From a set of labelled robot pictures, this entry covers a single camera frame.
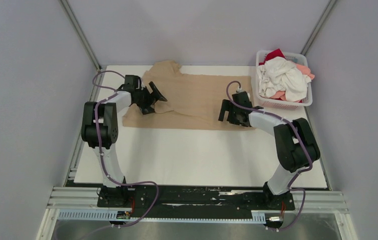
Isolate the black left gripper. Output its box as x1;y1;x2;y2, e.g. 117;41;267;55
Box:
135;82;167;115

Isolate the beige t-shirt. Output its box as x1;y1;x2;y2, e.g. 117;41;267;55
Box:
122;60;252;131

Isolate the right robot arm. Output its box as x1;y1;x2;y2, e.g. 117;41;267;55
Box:
218;91;321;209

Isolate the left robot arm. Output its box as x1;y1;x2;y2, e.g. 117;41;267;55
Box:
81;75;167;208

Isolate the white plastic laundry basket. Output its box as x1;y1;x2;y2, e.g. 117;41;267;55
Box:
252;49;315;110

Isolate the pink t-shirt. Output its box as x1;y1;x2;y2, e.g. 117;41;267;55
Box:
265;61;315;102

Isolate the white crumpled t-shirt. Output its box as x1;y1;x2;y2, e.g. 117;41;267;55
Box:
256;56;315;103

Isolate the red t-shirt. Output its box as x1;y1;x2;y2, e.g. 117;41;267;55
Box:
258;48;285;66

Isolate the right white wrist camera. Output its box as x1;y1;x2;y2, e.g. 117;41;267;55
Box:
236;88;250;98

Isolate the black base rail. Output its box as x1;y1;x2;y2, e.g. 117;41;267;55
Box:
65;178;296;220

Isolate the white slotted cable duct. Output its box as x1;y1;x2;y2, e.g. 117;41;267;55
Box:
57;209;266;225

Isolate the right aluminium frame post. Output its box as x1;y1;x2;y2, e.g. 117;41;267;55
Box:
300;0;338;56

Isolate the aluminium frame post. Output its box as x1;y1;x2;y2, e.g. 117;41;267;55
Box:
59;0;102;72
300;0;338;56

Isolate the left aluminium frame post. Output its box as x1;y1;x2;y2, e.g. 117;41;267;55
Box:
59;0;102;72

